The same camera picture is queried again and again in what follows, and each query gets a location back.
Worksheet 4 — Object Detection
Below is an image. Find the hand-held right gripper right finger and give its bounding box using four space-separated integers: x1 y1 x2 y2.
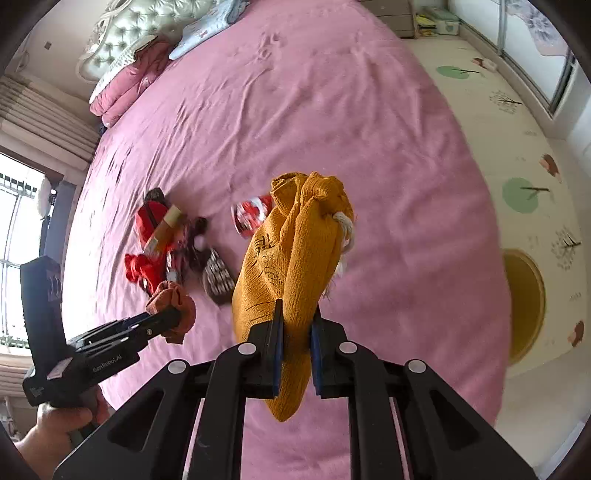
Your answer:
309 307 539 480

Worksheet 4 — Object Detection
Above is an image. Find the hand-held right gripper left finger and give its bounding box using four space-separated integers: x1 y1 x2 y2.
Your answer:
52 299 284 480

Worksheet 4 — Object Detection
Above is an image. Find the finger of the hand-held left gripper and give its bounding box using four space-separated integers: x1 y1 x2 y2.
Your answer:
67 307 182 357

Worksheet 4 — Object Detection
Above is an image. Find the brown sock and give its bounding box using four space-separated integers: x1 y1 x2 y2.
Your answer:
145 281 197 346

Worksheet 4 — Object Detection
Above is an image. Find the yellow drawstring cloth bag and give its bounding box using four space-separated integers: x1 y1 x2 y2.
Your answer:
231 172 356 423

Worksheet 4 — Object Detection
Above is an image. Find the person's left hand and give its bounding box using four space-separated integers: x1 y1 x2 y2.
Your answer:
14 385 112 468

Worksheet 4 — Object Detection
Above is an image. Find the beige pleated blind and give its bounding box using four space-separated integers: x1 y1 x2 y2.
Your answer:
0 351 35 398

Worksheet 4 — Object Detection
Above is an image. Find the barred bright window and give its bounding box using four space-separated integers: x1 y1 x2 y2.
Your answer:
0 154 52 354

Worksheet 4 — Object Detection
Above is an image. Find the dark striped packet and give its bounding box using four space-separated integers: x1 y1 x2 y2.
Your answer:
202 249 237 306

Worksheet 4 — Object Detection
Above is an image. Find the dark maroon wrapper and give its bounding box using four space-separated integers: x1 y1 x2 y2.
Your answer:
168 217 209 274

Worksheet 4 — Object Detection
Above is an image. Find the amber cylindrical bottle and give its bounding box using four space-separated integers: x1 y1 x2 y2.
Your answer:
143 205 186 254

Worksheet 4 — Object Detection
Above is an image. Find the white fluffy duster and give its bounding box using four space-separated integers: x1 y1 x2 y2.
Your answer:
38 175 57 219

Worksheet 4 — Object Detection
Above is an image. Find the red snack packet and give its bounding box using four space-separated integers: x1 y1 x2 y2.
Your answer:
231 195 274 239

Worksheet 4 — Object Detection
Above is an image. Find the beige pleated curtain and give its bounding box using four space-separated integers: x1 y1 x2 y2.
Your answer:
0 75 101 163

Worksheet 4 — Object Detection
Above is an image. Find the round yellow stool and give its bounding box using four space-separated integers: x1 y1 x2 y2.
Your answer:
502 249 547 367

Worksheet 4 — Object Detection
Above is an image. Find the folded pink quilt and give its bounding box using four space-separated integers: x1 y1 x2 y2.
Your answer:
89 41 175 129

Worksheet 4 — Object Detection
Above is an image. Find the bed with pink sheet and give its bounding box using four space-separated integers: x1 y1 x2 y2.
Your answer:
60 0 515 480

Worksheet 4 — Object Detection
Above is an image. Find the printed cream floor mat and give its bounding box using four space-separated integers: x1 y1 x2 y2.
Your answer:
406 36 591 372

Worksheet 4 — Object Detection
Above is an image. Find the tufted white headboard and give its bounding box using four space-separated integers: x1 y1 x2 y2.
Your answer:
76 0 219 85

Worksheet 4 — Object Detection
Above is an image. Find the light blue printed pillow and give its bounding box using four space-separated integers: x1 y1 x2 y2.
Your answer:
168 0 252 61

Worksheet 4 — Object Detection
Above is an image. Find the grey-brown drawer cabinet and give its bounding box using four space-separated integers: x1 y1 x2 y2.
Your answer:
369 0 417 37

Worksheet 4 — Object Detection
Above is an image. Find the green and white box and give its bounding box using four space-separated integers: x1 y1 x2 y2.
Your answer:
414 8 461 38

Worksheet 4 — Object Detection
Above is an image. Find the sliding glass window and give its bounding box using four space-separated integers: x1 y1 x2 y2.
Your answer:
449 0 579 117

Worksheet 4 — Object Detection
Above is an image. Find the dark grey window post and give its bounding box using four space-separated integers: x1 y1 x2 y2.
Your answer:
39 179 78 260

